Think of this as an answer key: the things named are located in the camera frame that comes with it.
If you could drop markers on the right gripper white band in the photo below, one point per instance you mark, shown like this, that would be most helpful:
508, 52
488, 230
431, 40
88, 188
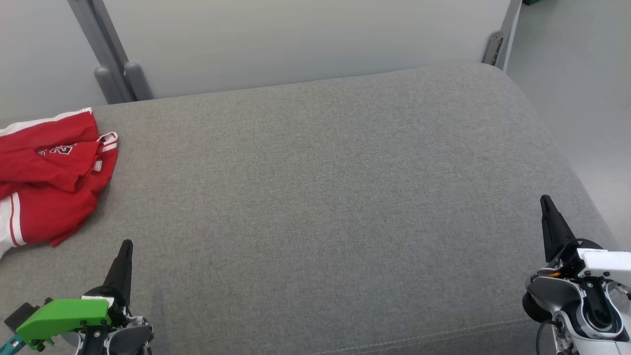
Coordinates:
606, 264

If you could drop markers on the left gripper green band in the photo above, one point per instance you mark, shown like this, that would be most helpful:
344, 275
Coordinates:
64, 315

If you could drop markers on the red white Bulls jersey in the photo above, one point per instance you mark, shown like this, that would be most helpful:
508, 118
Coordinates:
54, 212

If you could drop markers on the red shorts white waistband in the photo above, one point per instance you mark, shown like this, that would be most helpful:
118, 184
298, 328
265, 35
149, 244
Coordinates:
49, 129

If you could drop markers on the grey fabric sofa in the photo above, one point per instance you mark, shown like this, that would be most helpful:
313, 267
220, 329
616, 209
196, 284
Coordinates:
320, 197

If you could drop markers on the green box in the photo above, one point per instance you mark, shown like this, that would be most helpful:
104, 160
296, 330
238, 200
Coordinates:
532, 2

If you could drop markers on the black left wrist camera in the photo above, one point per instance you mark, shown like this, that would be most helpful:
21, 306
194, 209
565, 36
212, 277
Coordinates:
19, 315

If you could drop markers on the silver metal bracket plate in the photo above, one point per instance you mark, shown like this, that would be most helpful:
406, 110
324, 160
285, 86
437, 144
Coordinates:
493, 49

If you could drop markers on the thick grey metal frame post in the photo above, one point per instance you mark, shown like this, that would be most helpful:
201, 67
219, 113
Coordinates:
108, 54

